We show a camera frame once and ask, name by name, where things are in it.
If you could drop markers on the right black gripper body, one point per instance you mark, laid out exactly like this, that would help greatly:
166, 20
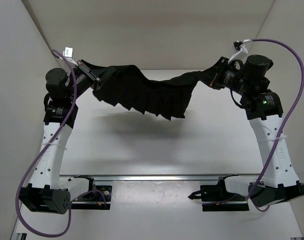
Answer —
229, 78

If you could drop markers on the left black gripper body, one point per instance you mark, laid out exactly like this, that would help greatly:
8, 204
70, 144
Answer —
82, 81

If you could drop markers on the black pleated skirt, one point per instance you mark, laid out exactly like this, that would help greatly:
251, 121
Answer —
129, 87

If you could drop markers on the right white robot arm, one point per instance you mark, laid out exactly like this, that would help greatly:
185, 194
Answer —
278, 181

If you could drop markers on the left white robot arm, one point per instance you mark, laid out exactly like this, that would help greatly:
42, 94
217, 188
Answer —
46, 191

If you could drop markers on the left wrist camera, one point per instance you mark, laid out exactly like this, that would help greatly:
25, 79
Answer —
58, 83

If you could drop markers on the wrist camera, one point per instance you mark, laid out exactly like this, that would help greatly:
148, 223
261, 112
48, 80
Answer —
255, 68
58, 83

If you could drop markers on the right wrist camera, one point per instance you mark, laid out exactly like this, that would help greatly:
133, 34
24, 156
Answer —
255, 68

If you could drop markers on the aluminium front rail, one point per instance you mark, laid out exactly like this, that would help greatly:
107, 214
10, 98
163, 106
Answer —
164, 177

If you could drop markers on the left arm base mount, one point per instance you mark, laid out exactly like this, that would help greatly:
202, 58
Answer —
98, 197

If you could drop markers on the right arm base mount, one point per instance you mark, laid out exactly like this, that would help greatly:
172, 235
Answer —
215, 198

